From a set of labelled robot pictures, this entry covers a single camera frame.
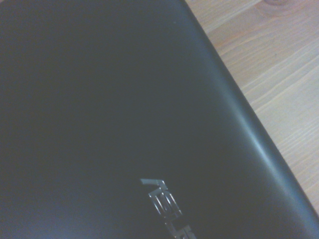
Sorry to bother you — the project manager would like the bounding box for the black laptop with silver logo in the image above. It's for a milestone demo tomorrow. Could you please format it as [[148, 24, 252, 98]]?
[[0, 0, 319, 239]]

